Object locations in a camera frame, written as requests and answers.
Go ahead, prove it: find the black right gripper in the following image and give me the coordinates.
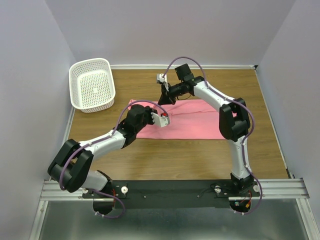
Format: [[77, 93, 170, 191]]
[[157, 82, 185, 106]]

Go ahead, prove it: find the pink t-shirt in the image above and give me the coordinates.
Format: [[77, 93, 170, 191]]
[[137, 99, 225, 140]]

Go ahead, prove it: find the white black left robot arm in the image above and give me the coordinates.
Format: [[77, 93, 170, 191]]
[[47, 104, 158, 198]]

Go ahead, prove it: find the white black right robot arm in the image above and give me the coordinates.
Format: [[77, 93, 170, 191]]
[[156, 63, 254, 196]]

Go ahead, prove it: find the white perforated plastic basket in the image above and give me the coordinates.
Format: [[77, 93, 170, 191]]
[[68, 58, 116, 113]]

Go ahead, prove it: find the white table edge strip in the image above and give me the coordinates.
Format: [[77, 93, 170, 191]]
[[109, 64, 258, 71]]

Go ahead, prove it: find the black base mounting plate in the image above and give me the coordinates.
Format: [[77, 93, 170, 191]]
[[82, 179, 260, 215]]

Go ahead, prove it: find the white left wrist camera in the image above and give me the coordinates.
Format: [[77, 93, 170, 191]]
[[151, 112, 171, 128]]

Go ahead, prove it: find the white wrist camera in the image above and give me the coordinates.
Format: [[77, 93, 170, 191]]
[[156, 73, 168, 86], [151, 112, 171, 128]]

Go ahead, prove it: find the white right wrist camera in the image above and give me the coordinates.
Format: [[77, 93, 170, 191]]
[[156, 73, 168, 86]]

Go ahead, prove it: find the aluminium left side rail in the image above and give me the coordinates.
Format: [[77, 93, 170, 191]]
[[58, 107, 75, 151]]

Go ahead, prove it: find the aluminium rail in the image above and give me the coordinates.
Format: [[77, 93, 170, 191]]
[[58, 107, 75, 151], [39, 177, 311, 201]]

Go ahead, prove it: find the aluminium front rail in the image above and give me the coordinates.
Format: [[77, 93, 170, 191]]
[[39, 177, 311, 201]]

